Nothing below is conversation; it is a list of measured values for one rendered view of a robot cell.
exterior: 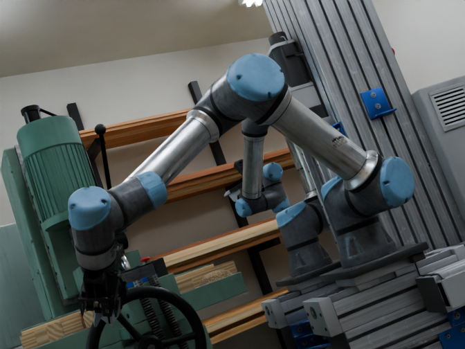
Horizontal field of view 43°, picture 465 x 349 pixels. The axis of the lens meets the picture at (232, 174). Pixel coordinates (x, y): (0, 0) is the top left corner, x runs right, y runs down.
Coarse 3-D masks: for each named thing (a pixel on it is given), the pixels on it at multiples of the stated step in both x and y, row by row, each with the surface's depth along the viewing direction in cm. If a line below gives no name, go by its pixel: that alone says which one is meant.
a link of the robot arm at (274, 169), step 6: (264, 168) 233; (270, 168) 232; (276, 168) 233; (264, 174) 233; (270, 174) 231; (276, 174) 232; (264, 180) 234; (270, 180) 233; (276, 180) 233; (264, 186) 235
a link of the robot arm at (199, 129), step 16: (208, 96) 139; (192, 112) 139; (208, 112) 138; (192, 128) 136; (208, 128) 138; (224, 128) 141; (176, 144) 133; (192, 144) 134; (160, 160) 130; (176, 160) 131; (160, 176) 128
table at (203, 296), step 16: (240, 272) 172; (208, 288) 166; (224, 288) 168; (240, 288) 170; (192, 304) 163; (208, 304) 165; (160, 320) 149; (176, 320) 151; (80, 336) 149; (112, 336) 152; (128, 336) 146
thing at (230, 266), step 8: (224, 264) 187; (232, 264) 188; (200, 272) 183; (208, 272) 184; (232, 272) 188; (176, 280) 180; (192, 280) 182; (72, 320) 164; (80, 320) 165; (64, 328) 163; (72, 328) 164; (80, 328) 165; (24, 336) 158; (32, 336) 159; (24, 344) 158; (32, 344) 159
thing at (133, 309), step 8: (160, 280) 152; (168, 280) 153; (128, 288) 148; (168, 288) 152; (176, 288) 153; (128, 304) 147; (136, 304) 148; (152, 304) 149; (120, 312) 155; (128, 312) 149; (136, 312) 147; (144, 312) 148; (160, 312) 149; (128, 320) 150; (136, 320) 147; (144, 320) 147
